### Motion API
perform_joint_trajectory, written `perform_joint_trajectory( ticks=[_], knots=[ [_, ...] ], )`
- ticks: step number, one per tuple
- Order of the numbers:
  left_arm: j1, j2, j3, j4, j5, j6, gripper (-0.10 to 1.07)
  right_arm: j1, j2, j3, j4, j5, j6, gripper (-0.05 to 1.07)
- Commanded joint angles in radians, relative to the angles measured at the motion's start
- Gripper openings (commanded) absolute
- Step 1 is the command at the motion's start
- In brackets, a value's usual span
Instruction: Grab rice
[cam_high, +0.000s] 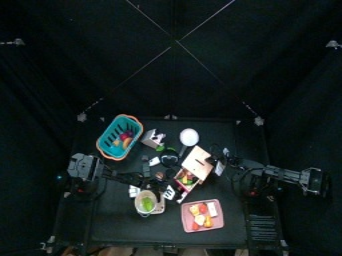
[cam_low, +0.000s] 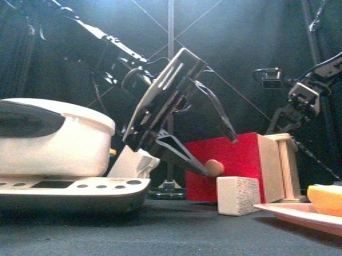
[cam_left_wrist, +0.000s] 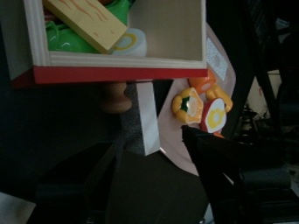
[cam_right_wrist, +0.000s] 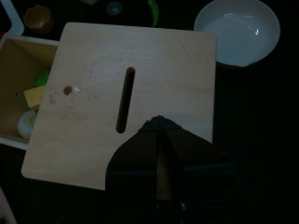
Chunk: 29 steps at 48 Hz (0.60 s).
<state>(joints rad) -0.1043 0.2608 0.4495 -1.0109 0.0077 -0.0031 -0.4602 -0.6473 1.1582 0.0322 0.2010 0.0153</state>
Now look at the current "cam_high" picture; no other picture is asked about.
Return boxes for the white striped toy piece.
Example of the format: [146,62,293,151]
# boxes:
[163,185,178,201]
[127,185,142,199]

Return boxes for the wooden box with lid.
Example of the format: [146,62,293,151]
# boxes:
[172,145,215,204]

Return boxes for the green toy leafy vegetable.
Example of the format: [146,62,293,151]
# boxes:
[140,197,156,213]

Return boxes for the black toy pan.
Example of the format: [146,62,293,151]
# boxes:
[159,149,180,169]

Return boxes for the beige toy pot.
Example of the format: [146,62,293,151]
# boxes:
[134,189,167,218]

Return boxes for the white toy food slab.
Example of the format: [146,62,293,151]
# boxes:
[206,201,219,218]

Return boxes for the cow print milk carton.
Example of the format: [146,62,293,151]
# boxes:
[140,128,167,149]

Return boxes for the teal basket with orange rim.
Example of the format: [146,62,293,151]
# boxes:
[95,113,144,162]

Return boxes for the purple toy eggplant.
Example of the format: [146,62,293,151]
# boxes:
[119,130,135,141]

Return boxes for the pink plastic tray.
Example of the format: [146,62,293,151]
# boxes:
[179,198,226,234]

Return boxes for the black ribbed panel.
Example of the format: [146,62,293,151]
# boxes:
[247,213,281,250]

